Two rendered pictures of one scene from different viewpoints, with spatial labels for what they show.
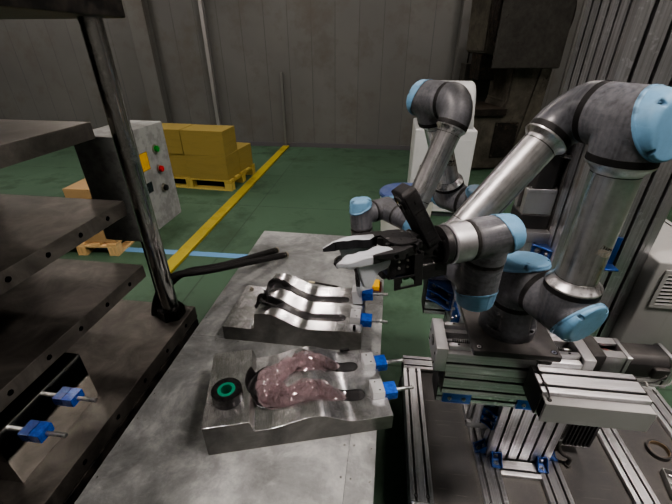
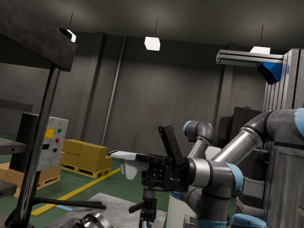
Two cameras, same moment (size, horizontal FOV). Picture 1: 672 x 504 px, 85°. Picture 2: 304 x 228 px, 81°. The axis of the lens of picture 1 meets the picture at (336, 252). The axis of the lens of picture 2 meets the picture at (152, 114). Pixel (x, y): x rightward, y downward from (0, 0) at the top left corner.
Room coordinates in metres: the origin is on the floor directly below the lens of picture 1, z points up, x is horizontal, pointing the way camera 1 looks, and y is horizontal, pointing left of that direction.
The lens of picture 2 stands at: (0.08, -0.11, 1.53)
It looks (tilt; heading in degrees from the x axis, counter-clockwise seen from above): 5 degrees up; 5
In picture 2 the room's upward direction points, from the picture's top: 11 degrees clockwise
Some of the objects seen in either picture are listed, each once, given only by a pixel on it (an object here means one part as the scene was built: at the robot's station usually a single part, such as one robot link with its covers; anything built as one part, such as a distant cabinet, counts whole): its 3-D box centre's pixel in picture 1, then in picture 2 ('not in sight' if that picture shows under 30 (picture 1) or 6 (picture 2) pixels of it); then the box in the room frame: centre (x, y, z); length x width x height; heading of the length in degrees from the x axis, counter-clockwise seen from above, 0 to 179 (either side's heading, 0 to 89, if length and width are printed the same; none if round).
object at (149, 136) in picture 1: (164, 289); (24, 211); (1.42, 0.81, 0.73); 0.30 x 0.22 x 1.47; 172
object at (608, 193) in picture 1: (593, 227); (289, 192); (0.69, -0.53, 1.41); 0.15 x 0.12 x 0.55; 19
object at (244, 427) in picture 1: (299, 389); not in sight; (0.75, 0.11, 0.85); 0.50 x 0.26 x 0.11; 99
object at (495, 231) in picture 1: (489, 237); (219, 176); (0.60, -0.28, 1.43); 0.11 x 0.08 x 0.09; 109
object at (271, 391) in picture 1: (299, 376); not in sight; (0.75, 0.11, 0.90); 0.26 x 0.18 x 0.08; 99
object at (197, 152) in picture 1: (200, 152); (87, 156); (5.25, 1.92, 0.39); 1.30 x 0.93 x 0.78; 84
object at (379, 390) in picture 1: (392, 389); not in sight; (0.74, -0.17, 0.85); 0.13 x 0.05 x 0.05; 99
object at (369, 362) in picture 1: (382, 362); not in sight; (0.85, -0.15, 0.85); 0.13 x 0.05 x 0.05; 99
